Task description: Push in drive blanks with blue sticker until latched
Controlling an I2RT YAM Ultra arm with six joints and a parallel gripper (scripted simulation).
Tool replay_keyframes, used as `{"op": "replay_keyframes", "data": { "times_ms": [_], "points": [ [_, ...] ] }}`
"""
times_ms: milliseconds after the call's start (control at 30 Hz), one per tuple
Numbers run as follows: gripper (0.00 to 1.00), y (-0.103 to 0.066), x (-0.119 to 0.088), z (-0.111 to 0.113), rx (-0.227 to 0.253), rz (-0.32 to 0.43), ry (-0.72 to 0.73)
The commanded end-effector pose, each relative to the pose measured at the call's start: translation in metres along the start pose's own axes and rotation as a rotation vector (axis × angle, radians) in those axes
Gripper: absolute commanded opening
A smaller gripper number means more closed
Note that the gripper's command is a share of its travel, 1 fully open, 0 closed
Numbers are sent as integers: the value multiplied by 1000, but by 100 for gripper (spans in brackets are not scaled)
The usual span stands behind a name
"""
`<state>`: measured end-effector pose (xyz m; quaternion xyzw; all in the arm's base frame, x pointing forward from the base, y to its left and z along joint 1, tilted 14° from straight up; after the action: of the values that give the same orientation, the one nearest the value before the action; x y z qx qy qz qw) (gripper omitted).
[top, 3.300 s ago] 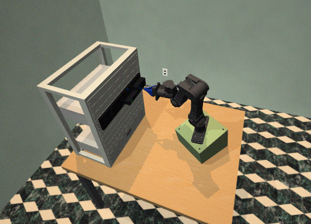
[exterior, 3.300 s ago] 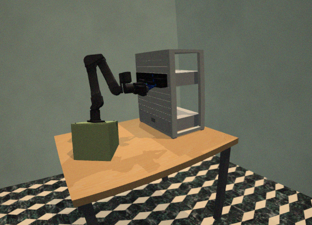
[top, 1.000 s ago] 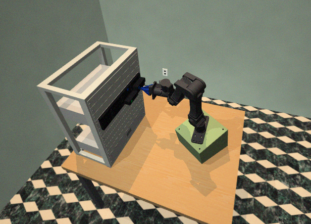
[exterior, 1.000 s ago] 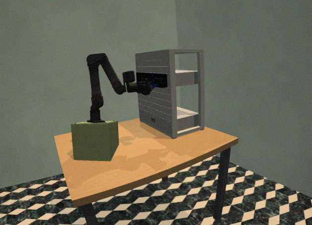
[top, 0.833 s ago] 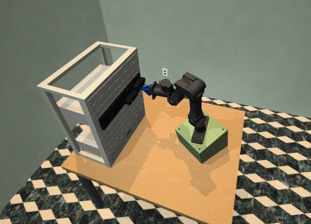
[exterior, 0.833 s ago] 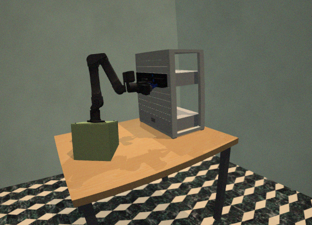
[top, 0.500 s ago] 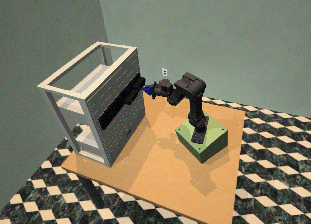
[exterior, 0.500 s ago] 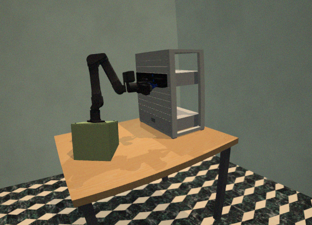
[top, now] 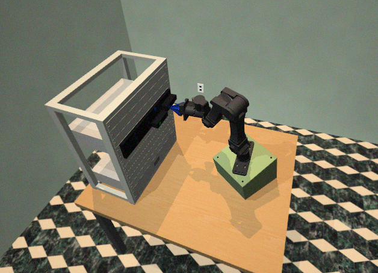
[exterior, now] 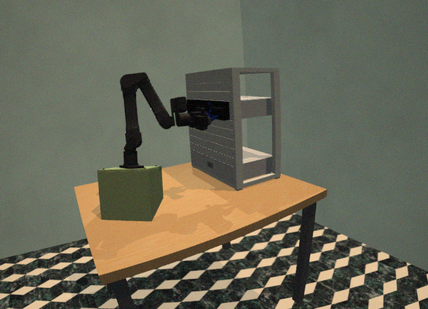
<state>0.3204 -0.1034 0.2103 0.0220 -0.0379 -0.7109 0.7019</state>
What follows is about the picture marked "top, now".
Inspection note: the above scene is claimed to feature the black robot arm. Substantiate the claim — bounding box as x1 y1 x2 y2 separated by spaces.
187 87 254 176

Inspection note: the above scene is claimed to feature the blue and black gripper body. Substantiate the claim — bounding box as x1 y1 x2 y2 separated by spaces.
179 98 195 121

